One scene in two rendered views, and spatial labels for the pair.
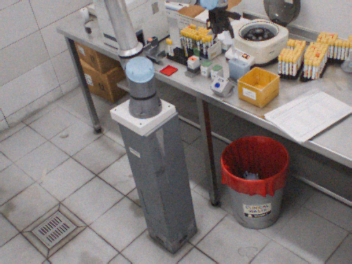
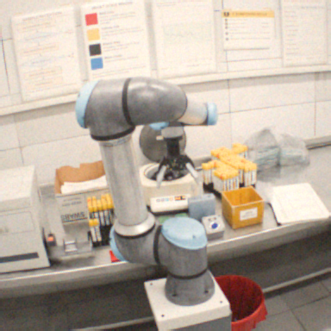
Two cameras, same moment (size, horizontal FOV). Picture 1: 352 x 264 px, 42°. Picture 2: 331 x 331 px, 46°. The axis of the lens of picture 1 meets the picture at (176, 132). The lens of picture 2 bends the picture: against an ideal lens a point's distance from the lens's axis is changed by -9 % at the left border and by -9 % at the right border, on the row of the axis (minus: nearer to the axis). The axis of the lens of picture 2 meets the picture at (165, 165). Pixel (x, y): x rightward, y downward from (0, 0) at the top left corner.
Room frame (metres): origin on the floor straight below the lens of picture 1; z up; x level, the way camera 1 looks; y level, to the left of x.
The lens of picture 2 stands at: (1.25, 0.97, 1.74)
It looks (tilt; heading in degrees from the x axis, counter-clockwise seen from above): 23 degrees down; 298
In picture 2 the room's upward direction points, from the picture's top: 6 degrees counter-clockwise
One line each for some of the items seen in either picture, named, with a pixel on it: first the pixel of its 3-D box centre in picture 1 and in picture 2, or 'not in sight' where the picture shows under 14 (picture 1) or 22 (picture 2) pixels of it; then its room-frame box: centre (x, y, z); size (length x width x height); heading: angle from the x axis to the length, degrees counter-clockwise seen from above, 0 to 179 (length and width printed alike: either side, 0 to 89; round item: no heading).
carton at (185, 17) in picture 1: (210, 18); (84, 190); (2.34, -0.29, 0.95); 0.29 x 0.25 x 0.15; 129
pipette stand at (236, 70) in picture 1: (239, 71); (202, 209); (1.81, -0.34, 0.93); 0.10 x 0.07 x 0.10; 34
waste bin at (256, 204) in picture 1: (254, 183); (224, 327); (1.73, -0.38, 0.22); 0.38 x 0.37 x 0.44; 39
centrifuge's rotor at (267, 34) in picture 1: (258, 36); (167, 177); (2.03, -0.49, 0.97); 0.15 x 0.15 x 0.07
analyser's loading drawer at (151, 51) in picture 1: (147, 49); (65, 247); (2.17, 0.07, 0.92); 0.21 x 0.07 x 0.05; 39
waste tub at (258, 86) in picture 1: (258, 87); (242, 207); (1.66, -0.39, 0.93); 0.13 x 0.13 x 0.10; 38
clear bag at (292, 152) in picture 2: not in sight; (291, 146); (1.57, -1.02, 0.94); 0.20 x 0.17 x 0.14; 14
